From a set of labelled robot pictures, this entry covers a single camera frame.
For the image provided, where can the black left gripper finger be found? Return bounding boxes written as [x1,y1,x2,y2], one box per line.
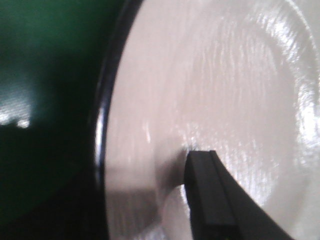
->
[184,150,291,240]

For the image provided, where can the beige black-rimmed plate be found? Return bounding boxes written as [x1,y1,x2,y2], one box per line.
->
[95,0,320,240]

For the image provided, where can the green circular conveyor belt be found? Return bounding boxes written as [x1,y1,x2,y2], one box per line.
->
[0,0,123,240]

